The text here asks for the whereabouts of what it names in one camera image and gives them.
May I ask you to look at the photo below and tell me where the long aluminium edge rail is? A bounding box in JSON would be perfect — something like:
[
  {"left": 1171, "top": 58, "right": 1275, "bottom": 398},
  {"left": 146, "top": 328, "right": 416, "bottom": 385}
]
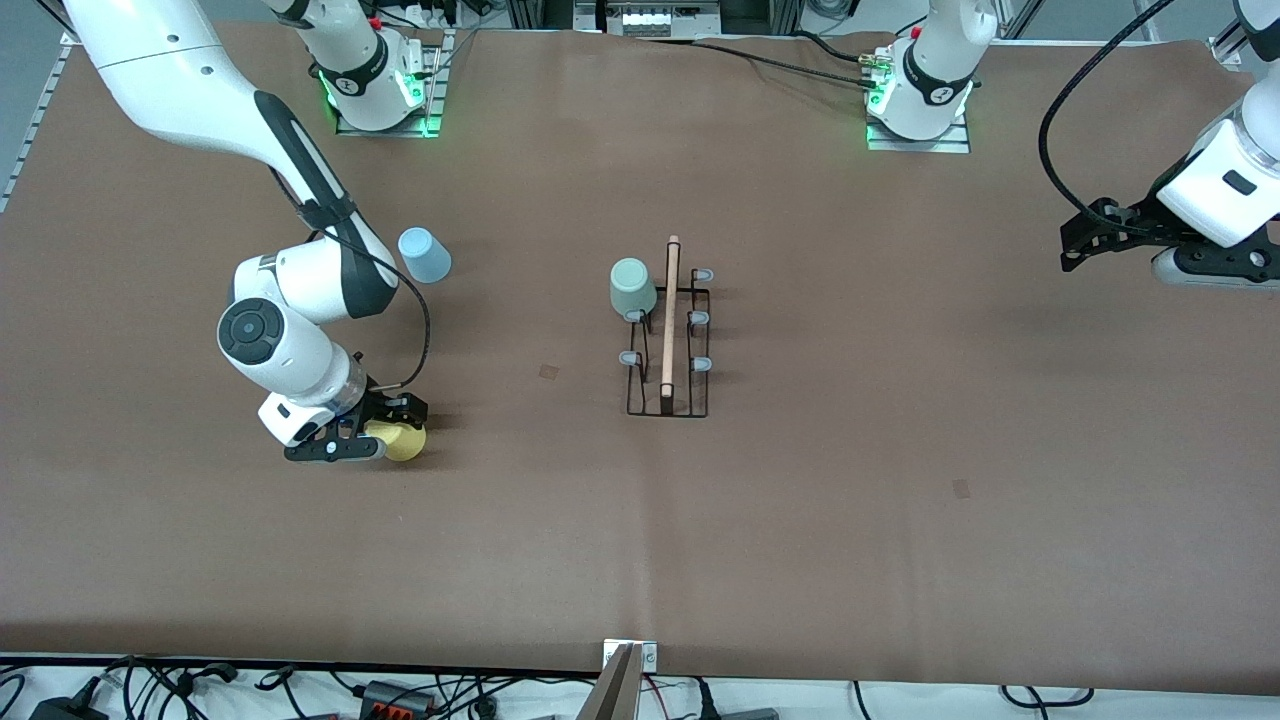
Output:
[{"left": 0, "top": 20, "right": 101, "bottom": 213}]

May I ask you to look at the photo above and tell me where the black wire cup holder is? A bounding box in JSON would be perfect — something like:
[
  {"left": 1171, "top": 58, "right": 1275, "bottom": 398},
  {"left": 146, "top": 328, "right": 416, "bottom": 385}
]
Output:
[{"left": 620, "top": 235, "right": 717, "bottom": 419}]

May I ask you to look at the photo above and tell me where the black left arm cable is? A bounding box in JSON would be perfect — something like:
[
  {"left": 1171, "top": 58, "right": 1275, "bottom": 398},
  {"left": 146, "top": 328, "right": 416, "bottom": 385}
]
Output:
[{"left": 1038, "top": 0, "right": 1181, "bottom": 226}]

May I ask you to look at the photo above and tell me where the aluminium camera post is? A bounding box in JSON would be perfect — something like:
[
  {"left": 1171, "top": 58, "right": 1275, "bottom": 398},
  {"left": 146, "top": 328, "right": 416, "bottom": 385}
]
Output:
[{"left": 575, "top": 643, "right": 641, "bottom": 720}]

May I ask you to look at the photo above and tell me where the black power adapter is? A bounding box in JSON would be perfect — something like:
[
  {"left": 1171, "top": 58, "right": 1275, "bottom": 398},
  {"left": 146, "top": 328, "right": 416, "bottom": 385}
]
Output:
[{"left": 30, "top": 693, "right": 109, "bottom": 720}]

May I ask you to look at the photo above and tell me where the short aluminium profile bar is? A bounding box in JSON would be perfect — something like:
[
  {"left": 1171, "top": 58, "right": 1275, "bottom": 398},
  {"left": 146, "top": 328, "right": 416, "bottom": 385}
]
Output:
[{"left": 424, "top": 28, "right": 457, "bottom": 133}]

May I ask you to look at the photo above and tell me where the pale green plastic cup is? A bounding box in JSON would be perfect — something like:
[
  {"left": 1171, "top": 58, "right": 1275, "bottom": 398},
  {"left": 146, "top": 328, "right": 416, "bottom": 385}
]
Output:
[{"left": 609, "top": 257, "right": 659, "bottom": 322}]

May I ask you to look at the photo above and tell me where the yellow plastic cup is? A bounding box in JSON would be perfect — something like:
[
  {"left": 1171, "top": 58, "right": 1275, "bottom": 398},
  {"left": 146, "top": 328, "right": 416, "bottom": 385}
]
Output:
[{"left": 363, "top": 418, "right": 428, "bottom": 464}]

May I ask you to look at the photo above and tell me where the brown paper table cover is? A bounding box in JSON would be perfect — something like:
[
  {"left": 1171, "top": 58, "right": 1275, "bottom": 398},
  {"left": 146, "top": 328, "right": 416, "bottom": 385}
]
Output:
[{"left": 0, "top": 20, "right": 1280, "bottom": 693}]

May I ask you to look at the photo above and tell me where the white power strip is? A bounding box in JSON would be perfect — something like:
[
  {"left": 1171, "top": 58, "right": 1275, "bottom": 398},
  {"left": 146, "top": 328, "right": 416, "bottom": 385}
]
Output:
[{"left": 605, "top": 0, "right": 723, "bottom": 37}]

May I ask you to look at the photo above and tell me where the light blue plastic cup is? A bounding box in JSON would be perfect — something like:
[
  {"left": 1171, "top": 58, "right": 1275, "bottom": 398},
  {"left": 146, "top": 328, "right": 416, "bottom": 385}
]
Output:
[{"left": 398, "top": 227, "right": 453, "bottom": 285}]

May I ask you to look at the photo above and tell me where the black cable on table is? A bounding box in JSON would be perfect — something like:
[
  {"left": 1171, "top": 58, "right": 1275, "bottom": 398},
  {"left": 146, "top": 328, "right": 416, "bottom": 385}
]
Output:
[{"left": 690, "top": 30, "right": 881, "bottom": 93}]

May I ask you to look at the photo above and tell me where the black orange connector box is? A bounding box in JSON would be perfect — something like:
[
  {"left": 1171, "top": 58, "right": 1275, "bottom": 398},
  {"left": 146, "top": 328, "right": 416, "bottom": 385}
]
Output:
[{"left": 358, "top": 680, "right": 437, "bottom": 717}]

